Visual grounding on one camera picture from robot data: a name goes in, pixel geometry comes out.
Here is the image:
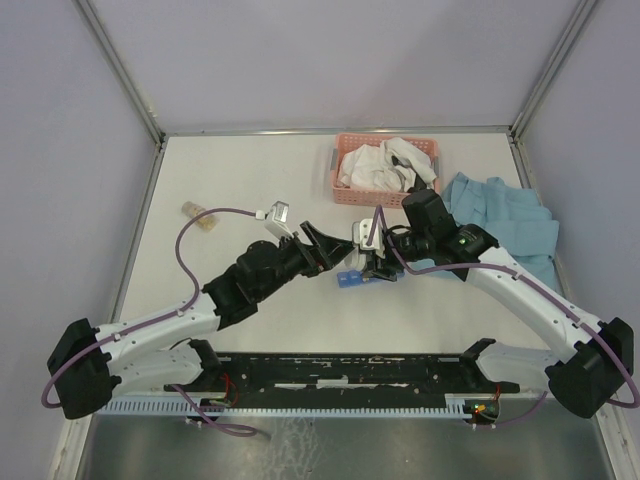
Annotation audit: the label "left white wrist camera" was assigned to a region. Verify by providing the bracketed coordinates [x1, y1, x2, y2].
[254, 201, 293, 240]

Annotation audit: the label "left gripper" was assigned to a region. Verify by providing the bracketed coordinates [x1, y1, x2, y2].
[256, 220, 355, 301]

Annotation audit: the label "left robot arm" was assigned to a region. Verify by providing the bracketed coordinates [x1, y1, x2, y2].
[41, 222, 354, 420]

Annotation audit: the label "left aluminium frame post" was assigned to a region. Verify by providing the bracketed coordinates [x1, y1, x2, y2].
[75, 0, 167, 146]

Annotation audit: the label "light blue cloth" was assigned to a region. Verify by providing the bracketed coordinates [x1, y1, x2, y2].
[442, 173, 560, 291]

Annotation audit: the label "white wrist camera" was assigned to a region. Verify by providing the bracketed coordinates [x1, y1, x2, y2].
[352, 218, 384, 256]
[254, 201, 293, 240]

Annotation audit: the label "aluminium frame post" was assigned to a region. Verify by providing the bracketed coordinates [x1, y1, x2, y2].
[75, 0, 167, 146]
[510, 0, 601, 143]

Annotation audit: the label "aluminium front rail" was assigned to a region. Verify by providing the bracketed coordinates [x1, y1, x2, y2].
[72, 355, 615, 399]

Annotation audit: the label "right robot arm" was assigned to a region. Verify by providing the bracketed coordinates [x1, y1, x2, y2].
[352, 190, 639, 418]

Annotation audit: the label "blue weekly pill organizer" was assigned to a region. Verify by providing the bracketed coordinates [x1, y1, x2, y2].
[336, 270, 405, 289]

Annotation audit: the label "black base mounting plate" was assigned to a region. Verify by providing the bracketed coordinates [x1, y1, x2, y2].
[183, 352, 520, 410]

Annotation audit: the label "white cloth in basket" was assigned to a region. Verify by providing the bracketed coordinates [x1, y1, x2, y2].
[336, 137, 438, 193]

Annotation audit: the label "clear pill bottle yellow pills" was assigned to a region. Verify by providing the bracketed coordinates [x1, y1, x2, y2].
[181, 201, 217, 232]

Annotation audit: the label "white slotted cable duct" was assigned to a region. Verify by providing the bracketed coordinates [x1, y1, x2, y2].
[99, 394, 477, 418]

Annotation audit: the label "pink plastic basket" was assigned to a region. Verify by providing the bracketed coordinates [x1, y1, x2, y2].
[330, 133, 440, 208]

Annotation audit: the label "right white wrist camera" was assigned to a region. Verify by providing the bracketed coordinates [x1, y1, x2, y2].
[352, 218, 384, 256]

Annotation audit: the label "right aluminium frame post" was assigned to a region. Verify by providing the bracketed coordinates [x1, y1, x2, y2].
[510, 0, 601, 143]

